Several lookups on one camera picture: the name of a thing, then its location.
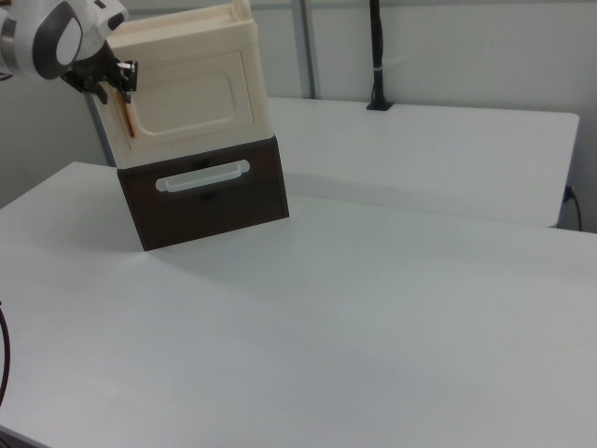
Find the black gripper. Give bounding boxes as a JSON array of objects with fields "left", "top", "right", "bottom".
[{"left": 60, "top": 44, "right": 140, "bottom": 105}]

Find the cream cabinet door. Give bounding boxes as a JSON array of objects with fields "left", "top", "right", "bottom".
[{"left": 107, "top": 49, "right": 257, "bottom": 153}]

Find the cream plastic cabinet body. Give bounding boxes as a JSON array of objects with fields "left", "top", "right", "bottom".
[{"left": 86, "top": 0, "right": 277, "bottom": 171}]

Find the dark brown drawer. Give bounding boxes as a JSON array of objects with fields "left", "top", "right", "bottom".
[{"left": 116, "top": 134, "right": 291, "bottom": 253}]

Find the black pole with clamp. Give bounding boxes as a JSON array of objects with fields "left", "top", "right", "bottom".
[{"left": 366, "top": 0, "right": 397, "bottom": 113}]

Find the white drawer handle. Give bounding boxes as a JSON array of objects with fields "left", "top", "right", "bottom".
[{"left": 155, "top": 159, "right": 252, "bottom": 194}]

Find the cream cabinet carry handle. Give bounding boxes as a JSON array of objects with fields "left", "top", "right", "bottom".
[{"left": 227, "top": 0, "right": 256, "bottom": 23}]

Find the white cable tie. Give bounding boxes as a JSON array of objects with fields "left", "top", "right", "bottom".
[{"left": 374, "top": 58, "right": 408, "bottom": 76}]

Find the black cable with blue plug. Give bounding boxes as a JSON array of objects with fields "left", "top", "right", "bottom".
[{"left": 562, "top": 184, "right": 585, "bottom": 231}]

